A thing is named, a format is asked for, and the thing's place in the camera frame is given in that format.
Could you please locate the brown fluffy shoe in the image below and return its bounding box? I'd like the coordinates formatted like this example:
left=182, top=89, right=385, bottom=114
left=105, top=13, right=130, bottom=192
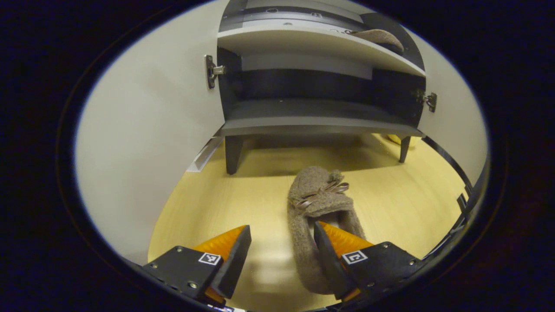
left=349, top=29, right=405, bottom=53
left=287, top=166, right=367, bottom=295

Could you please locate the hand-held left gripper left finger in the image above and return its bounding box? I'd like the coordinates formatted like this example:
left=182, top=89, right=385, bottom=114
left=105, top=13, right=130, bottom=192
left=143, top=224, right=252, bottom=306

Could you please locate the grey cabinet door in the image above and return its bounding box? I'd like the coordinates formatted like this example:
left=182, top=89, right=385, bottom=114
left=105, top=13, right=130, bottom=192
left=75, top=0, right=230, bottom=266
left=403, top=26, right=489, bottom=189

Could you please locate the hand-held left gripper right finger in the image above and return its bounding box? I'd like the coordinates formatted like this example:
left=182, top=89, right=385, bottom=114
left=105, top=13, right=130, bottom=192
left=313, top=221, right=424, bottom=303

